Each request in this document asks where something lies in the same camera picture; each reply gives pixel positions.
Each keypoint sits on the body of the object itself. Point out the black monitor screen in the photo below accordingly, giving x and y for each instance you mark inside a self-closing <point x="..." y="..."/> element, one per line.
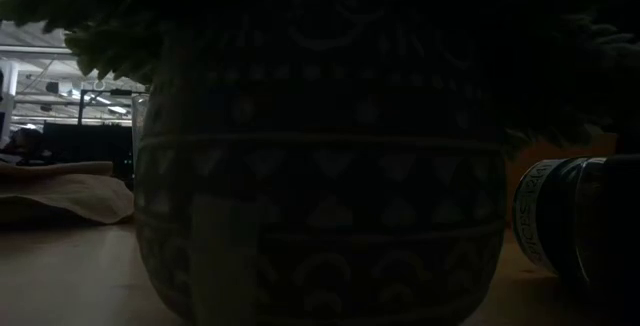
<point x="85" y="148"/>

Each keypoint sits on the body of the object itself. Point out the green lid spice jar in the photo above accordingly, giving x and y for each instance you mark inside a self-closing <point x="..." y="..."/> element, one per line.
<point x="560" y="206"/>

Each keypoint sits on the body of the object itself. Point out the person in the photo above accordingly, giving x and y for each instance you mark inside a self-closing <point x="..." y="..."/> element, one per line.
<point x="27" y="143"/>

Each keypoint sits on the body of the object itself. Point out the beige cloth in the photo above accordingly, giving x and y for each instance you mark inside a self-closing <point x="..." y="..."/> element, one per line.
<point x="60" y="196"/>

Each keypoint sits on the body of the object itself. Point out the succulent plant in patterned pot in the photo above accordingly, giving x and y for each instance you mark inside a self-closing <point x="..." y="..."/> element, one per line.
<point x="320" y="191"/>

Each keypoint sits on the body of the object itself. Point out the yellow plastic bin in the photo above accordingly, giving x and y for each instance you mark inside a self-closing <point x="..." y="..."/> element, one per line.
<point x="560" y="150"/>

